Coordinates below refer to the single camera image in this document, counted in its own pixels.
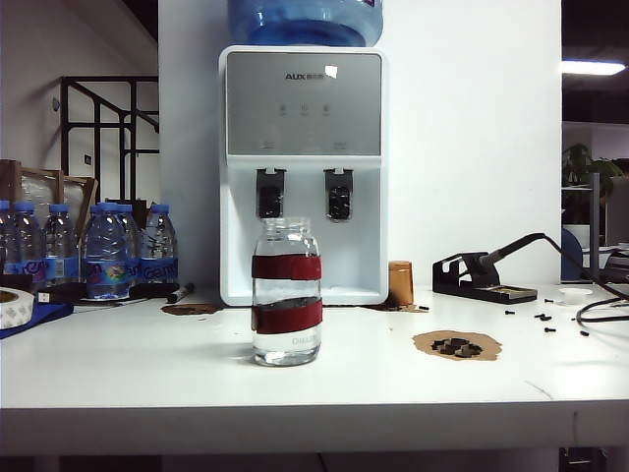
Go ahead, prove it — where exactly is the green potted plant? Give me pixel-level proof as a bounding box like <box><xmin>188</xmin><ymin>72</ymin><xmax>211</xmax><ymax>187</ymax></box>
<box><xmin>562</xmin><ymin>143</ymin><xmax>625</xmax><ymax>227</ymax></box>

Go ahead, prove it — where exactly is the small white tape ring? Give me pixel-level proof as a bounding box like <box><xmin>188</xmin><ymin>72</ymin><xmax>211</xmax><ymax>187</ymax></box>
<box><xmin>558</xmin><ymin>287</ymin><xmax>594</xmax><ymax>305</ymax></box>

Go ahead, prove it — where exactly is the brown cardboard box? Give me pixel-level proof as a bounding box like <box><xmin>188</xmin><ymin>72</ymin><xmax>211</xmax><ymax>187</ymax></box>
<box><xmin>117</xmin><ymin>198</ymin><xmax>159</xmax><ymax>217</ymax></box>

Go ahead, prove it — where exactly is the blue chair back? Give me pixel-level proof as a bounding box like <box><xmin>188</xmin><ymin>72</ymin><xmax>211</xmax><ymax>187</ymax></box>
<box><xmin>561</xmin><ymin>226</ymin><xmax>584</xmax><ymax>283</ymax></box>

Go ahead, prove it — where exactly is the wooden crate with plastic wrap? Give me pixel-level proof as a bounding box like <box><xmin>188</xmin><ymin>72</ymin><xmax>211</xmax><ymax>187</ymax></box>
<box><xmin>0</xmin><ymin>158</ymin><xmax>99</xmax><ymax>276</ymax></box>

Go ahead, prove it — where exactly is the brown paper scrap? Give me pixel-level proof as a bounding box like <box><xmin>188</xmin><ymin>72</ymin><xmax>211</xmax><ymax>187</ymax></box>
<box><xmin>159</xmin><ymin>303</ymin><xmax>220</xmax><ymax>317</ymax></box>
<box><xmin>363</xmin><ymin>302</ymin><xmax>429</xmax><ymax>314</ymax></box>

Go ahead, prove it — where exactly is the black soldering iron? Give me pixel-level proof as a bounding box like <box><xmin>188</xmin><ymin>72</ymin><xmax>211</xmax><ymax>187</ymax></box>
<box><xmin>471</xmin><ymin>233</ymin><xmax>561</xmax><ymax>271</ymax></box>

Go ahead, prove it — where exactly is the round brown paper patch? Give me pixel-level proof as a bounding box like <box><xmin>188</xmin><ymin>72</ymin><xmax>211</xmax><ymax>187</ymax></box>
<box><xmin>411</xmin><ymin>329</ymin><xmax>503</xmax><ymax>363</ymax></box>

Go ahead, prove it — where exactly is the black power cable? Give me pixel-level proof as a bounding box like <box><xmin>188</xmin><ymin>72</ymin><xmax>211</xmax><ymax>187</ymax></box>
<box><xmin>543</xmin><ymin>234</ymin><xmax>629</xmax><ymax>325</ymax></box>

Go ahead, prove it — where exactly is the black dispenser tap lever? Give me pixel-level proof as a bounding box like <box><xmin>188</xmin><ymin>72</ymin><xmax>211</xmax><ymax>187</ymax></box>
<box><xmin>322</xmin><ymin>166</ymin><xmax>355</xmax><ymax>223</ymax></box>
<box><xmin>255</xmin><ymin>166</ymin><xmax>287</xmax><ymax>220</ymax></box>

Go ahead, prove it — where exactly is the gray metal post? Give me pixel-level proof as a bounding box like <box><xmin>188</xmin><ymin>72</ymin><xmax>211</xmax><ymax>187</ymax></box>
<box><xmin>588</xmin><ymin>172</ymin><xmax>601</xmax><ymax>283</ymax></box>

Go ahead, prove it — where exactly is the black stair railing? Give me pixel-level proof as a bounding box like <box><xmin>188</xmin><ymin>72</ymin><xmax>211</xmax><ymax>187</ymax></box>
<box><xmin>60</xmin><ymin>75</ymin><xmax>160</xmax><ymax>207</ymax></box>

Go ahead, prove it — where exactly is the plastic water bottle blue cap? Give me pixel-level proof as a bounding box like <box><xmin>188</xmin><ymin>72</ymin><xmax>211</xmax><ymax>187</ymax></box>
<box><xmin>0</xmin><ymin>199</ymin><xmax>18</xmax><ymax>276</ymax></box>
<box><xmin>83</xmin><ymin>203</ymin><xmax>132</xmax><ymax>301</ymax></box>
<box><xmin>140</xmin><ymin>203</ymin><xmax>179</xmax><ymax>286</ymax></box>
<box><xmin>43</xmin><ymin>203</ymin><xmax>82</xmax><ymax>287</ymax></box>
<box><xmin>12</xmin><ymin>201</ymin><xmax>47</xmax><ymax>289</ymax></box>

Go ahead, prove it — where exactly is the gray monitor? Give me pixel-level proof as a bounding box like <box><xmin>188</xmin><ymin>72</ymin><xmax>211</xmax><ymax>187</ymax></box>
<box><xmin>604</xmin><ymin>175</ymin><xmax>629</xmax><ymax>247</ymax></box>

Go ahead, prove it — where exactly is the ceiling light panel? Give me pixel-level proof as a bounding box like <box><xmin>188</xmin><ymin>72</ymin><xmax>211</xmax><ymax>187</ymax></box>
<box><xmin>561</xmin><ymin>60</ymin><xmax>626</xmax><ymax>77</ymax></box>

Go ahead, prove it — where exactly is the glass bottle with red bands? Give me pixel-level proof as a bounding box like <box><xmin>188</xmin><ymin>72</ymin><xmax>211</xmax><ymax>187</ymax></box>
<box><xmin>251</xmin><ymin>216</ymin><xmax>324</xmax><ymax>368</ymax></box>

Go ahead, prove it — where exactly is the black table bracket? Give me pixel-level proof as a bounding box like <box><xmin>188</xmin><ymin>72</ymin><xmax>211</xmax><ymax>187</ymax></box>
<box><xmin>559</xmin><ymin>444</ymin><xmax>606</xmax><ymax>466</ymax></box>

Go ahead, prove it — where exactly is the black marker pen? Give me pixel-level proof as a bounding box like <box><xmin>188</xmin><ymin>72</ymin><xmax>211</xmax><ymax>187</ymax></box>
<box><xmin>166</xmin><ymin>282</ymin><xmax>196</xmax><ymax>304</ymax></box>

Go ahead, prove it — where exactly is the white AUX water dispenser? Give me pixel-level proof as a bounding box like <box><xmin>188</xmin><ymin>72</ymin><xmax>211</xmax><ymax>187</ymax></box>
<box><xmin>217</xmin><ymin>44</ymin><xmax>389</xmax><ymax>307</ymax></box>

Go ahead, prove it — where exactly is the large white tape roll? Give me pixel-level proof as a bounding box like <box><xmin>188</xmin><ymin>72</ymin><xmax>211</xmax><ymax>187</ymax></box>
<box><xmin>0</xmin><ymin>287</ymin><xmax>36</xmax><ymax>329</ymax></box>

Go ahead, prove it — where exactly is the blue-capped plastic water bottle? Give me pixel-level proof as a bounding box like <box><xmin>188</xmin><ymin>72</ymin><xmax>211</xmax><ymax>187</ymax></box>
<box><xmin>116</xmin><ymin>203</ymin><xmax>143</xmax><ymax>291</ymax></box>

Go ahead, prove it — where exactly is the blue water jug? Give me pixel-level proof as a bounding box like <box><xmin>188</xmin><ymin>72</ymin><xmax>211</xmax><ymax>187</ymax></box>
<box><xmin>226</xmin><ymin>0</ymin><xmax>384</xmax><ymax>48</ymax></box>

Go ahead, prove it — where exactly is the blue cloth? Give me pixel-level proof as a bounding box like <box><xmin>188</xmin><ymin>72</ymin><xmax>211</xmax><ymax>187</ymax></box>
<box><xmin>0</xmin><ymin>300</ymin><xmax>75</xmax><ymax>340</ymax></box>

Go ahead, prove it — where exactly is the black block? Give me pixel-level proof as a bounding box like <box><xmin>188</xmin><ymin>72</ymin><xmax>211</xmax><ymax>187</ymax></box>
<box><xmin>0</xmin><ymin>273</ymin><xmax>33</xmax><ymax>291</ymax></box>

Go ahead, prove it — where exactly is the black soldering iron stand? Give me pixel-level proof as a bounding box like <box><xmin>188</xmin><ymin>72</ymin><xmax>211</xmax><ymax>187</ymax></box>
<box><xmin>431</xmin><ymin>253</ymin><xmax>537</xmax><ymax>305</ymax></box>

